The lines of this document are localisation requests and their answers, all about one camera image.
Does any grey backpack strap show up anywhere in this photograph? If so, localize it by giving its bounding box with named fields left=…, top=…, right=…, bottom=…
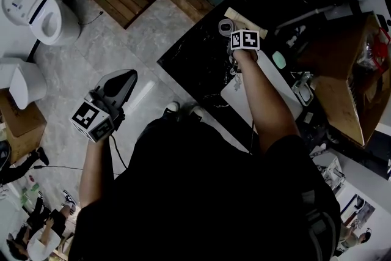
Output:
left=300, top=189, right=338, bottom=254

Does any white urinal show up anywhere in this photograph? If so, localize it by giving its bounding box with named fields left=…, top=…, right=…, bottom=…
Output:
left=0, top=57, right=48, bottom=111

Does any person's black shirt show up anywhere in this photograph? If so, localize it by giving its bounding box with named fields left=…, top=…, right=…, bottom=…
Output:
left=69, top=117, right=342, bottom=261

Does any red plastic basket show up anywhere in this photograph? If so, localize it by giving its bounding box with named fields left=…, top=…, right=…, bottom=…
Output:
left=370, top=26, right=391, bottom=71

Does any black floor cable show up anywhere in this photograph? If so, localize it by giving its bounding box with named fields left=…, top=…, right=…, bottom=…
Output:
left=32, top=133, right=130, bottom=177

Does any white soap dish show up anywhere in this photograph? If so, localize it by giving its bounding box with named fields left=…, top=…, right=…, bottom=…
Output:
left=291, top=71, right=315, bottom=106

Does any mint green soap case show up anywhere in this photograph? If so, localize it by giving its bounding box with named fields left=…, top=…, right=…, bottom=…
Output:
left=271, top=51, right=287, bottom=69

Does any person's left forearm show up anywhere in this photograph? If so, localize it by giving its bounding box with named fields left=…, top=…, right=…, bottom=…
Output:
left=79, top=133, right=116, bottom=209

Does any beige wooden roller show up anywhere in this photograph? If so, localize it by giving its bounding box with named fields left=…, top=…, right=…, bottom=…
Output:
left=224, top=7, right=269, bottom=39

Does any white toilet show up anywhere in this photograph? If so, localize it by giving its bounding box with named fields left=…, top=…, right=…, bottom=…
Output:
left=1, top=0, right=82, bottom=46

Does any white hair dryer cable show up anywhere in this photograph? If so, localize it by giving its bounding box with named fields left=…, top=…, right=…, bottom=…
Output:
left=227, top=45, right=245, bottom=92

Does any white drain pipe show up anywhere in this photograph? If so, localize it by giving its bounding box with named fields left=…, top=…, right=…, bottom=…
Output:
left=274, top=4, right=334, bottom=35

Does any black marble sink counter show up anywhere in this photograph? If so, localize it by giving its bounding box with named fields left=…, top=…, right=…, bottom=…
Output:
left=156, top=3, right=337, bottom=156

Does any silver laptop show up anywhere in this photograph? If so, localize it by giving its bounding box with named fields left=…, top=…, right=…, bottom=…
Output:
left=220, top=49, right=304, bottom=129

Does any small brown cardboard box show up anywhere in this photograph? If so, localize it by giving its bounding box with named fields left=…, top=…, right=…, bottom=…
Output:
left=0, top=87, right=48, bottom=164

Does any large open cardboard box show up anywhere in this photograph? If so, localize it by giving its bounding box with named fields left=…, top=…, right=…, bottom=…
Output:
left=296, top=12, right=391, bottom=148

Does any grey hair dryer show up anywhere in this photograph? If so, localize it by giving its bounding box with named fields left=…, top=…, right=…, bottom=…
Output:
left=217, top=18, right=236, bottom=38

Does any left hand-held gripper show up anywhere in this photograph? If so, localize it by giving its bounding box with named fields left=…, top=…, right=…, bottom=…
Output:
left=69, top=68, right=138, bottom=144

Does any person's right forearm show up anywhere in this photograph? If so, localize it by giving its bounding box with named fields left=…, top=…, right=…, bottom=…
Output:
left=235, top=49, right=301, bottom=155

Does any person's white right shoe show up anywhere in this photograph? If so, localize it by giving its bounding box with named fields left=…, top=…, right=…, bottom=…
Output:
left=189, top=104, right=209, bottom=117

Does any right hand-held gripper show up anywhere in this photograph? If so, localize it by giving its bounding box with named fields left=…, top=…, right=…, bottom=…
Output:
left=230, top=29, right=261, bottom=53

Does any thin black wall cable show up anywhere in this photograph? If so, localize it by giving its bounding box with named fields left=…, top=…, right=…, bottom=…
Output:
left=77, top=10, right=104, bottom=26

